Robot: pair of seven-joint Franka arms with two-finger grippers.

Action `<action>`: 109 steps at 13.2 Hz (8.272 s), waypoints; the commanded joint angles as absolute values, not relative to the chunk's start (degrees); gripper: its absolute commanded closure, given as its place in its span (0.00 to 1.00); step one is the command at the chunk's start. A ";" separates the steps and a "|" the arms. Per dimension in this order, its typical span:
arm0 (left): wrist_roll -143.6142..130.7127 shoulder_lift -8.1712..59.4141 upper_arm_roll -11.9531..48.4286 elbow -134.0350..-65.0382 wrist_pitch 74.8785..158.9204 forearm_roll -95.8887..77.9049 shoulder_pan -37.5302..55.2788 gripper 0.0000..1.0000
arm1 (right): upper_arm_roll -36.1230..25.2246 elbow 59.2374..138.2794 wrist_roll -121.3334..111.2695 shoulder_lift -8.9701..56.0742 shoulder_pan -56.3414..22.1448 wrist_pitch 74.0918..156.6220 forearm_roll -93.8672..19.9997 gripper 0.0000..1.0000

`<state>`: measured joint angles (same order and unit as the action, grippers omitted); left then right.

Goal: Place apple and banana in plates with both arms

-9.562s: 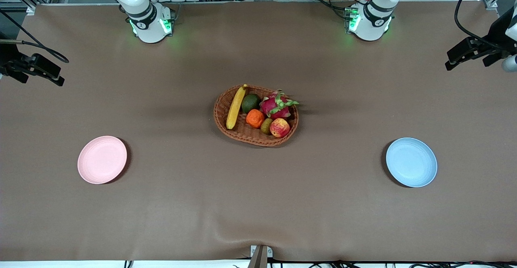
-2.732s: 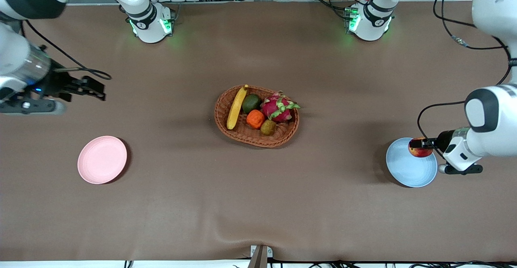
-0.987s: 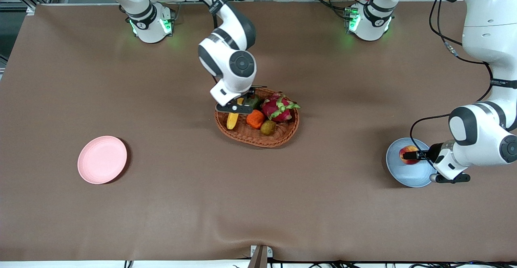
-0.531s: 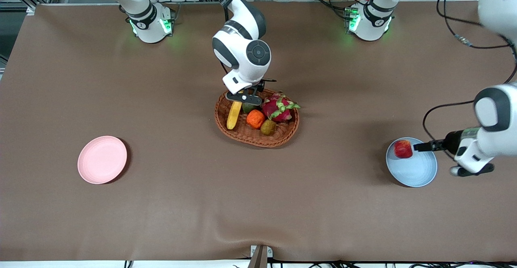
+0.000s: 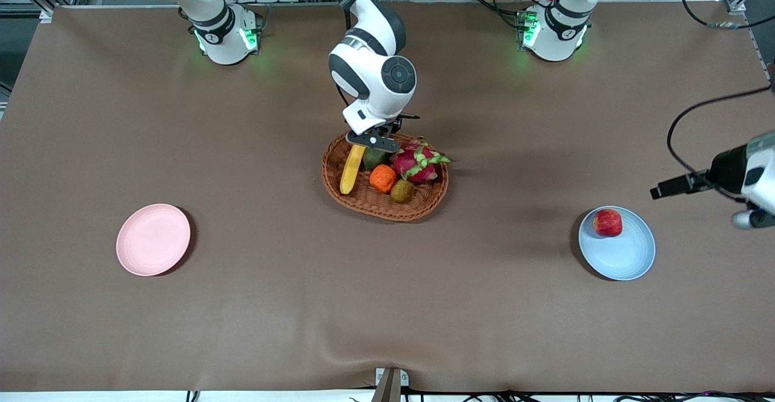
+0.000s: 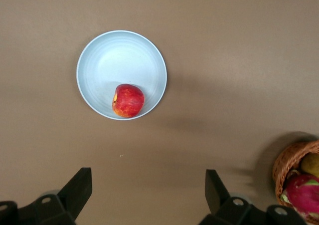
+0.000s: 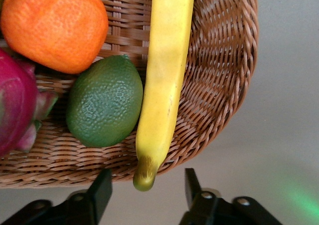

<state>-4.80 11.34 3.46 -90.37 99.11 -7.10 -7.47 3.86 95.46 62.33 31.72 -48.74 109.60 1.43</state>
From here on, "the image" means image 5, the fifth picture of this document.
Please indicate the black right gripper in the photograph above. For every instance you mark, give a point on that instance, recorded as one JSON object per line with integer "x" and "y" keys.
{"x": 392, "y": 127}

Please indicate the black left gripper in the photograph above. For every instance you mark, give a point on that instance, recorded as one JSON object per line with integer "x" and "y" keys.
{"x": 724, "y": 169}

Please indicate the yellow banana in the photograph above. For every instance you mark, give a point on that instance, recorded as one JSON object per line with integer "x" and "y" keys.
{"x": 351, "y": 169}

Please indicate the red apple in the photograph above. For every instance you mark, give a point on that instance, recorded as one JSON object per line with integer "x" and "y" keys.
{"x": 607, "y": 223}

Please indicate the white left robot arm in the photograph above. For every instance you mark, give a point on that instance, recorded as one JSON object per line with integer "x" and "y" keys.
{"x": 557, "y": 32}

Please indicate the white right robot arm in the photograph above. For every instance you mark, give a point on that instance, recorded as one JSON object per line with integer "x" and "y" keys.
{"x": 366, "y": 96}

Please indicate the green avocado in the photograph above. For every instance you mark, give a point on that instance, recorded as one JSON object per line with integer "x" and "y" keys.
{"x": 376, "y": 160}

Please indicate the orange tangerine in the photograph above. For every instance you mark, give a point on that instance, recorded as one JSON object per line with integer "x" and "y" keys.
{"x": 382, "y": 178}

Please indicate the pink dragon fruit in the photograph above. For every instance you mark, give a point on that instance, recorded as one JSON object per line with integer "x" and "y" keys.
{"x": 415, "y": 161}

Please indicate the brown kiwi fruit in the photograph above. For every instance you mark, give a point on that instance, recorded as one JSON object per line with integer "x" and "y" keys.
{"x": 402, "y": 191}

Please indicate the brown wicker basket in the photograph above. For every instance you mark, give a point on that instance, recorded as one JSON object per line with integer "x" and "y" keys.
{"x": 363, "y": 202}

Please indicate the blue round plate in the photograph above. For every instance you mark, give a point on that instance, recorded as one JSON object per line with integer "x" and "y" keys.
{"x": 623, "y": 253}

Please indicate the brown table cover mat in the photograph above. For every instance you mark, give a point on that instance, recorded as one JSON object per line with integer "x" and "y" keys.
{"x": 387, "y": 305}

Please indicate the pink round plate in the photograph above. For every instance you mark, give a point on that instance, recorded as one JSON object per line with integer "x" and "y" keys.
{"x": 153, "y": 240}

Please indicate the metal bracket with post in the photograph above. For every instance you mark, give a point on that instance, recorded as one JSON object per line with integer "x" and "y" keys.
{"x": 390, "y": 387}

